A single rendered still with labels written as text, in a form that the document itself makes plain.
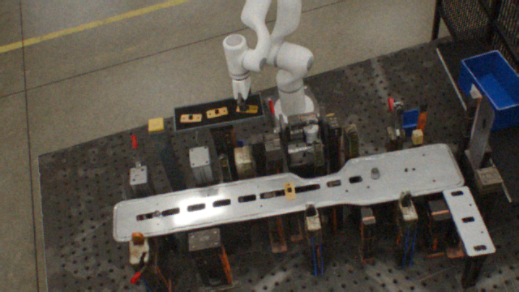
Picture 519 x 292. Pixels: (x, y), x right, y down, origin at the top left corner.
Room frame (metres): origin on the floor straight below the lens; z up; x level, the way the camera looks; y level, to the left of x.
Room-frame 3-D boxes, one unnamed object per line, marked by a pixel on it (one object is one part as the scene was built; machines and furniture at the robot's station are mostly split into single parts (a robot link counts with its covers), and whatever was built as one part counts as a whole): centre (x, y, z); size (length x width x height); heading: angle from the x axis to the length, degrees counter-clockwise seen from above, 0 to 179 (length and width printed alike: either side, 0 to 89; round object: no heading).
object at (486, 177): (1.28, -0.82, 0.88); 0.08 x 0.08 x 0.36; 0
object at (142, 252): (1.22, 0.50, 0.88); 0.15 x 0.11 x 0.36; 0
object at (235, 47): (1.73, 0.02, 1.46); 0.09 x 0.08 x 0.13; 52
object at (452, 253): (1.21, -0.70, 0.84); 0.11 x 0.06 x 0.29; 0
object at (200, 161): (1.57, 0.24, 0.90); 0.13 x 0.10 x 0.41; 0
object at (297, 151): (1.61, -0.18, 0.94); 0.18 x 0.13 x 0.49; 90
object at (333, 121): (1.62, -0.31, 0.91); 0.07 x 0.05 x 0.42; 0
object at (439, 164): (1.40, -0.06, 1.00); 1.38 x 0.22 x 0.02; 90
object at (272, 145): (1.60, -0.05, 0.89); 0.13 x 0.11 x 0.38; 0
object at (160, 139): (1.74, 0.41, 0.92); 0.08 x 0.08 x 0.44; 0
